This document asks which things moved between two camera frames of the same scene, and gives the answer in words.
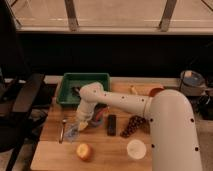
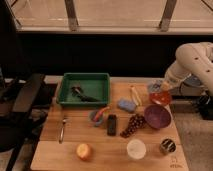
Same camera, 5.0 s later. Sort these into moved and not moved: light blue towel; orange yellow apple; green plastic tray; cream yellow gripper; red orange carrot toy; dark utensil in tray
Moved: light blue towel; cream yellow gripper
Not moved: orange yellow apple; green plastic tray; red orange carrot toy; dark utensil in tray
